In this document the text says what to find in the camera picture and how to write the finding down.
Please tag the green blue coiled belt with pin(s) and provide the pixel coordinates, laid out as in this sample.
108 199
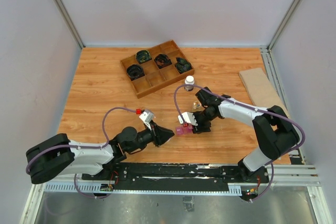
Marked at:
182 65

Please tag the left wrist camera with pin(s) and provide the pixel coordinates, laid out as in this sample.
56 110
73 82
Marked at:
146 116

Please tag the grey slotted cable duct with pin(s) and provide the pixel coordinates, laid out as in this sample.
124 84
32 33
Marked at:
163 188

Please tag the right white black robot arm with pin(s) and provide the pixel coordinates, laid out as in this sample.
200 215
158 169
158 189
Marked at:
275 134

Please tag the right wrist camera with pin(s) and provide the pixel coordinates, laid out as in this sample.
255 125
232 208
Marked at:
187 117

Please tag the pink weekly pill organizer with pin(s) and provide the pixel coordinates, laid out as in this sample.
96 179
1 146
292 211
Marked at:
181 130

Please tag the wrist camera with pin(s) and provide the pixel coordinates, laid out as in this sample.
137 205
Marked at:
187 117
146 116

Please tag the white cap pill bottle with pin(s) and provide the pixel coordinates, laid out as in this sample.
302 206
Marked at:
189 82

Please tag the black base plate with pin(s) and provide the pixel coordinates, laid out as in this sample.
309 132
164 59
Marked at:
190 173

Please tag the wooden compartment tray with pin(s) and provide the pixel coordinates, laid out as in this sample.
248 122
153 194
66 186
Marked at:
155 78

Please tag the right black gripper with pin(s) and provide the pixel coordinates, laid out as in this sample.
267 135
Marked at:
200 128

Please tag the light wooden board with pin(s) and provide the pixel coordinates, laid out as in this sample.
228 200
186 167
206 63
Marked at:
260 90

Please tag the black red coiled belt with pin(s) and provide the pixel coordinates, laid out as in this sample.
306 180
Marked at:
162 61

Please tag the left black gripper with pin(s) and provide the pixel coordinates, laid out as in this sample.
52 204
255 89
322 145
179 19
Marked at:
159 134

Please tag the clear capsule bottle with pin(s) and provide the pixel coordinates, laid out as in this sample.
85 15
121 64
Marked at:
196 107

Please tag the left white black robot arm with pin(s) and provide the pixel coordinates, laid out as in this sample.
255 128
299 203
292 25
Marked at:
59 155

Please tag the green yellow coiled belt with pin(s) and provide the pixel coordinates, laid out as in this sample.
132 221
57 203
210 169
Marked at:
143 56

